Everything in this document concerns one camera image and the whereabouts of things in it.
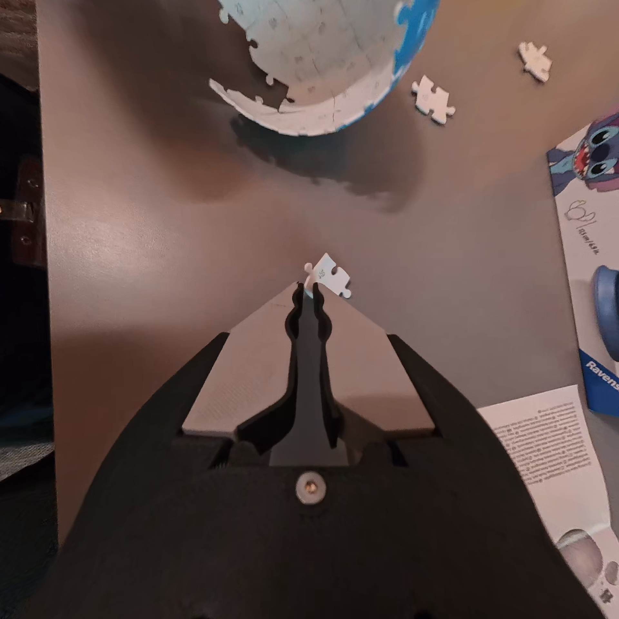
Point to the white printed instruction sheet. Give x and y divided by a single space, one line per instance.
546 445

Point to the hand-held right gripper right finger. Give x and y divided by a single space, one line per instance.
377 387

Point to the badge holder with clip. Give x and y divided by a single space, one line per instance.
26 213

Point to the partly built puzzle ball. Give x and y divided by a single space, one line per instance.
319 58

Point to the cartoon printed puzzle box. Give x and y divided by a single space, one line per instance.
580 242

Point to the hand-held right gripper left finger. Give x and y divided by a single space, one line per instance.
242 382

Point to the white puzzle piece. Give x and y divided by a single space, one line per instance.
536 60
432 99
329 273

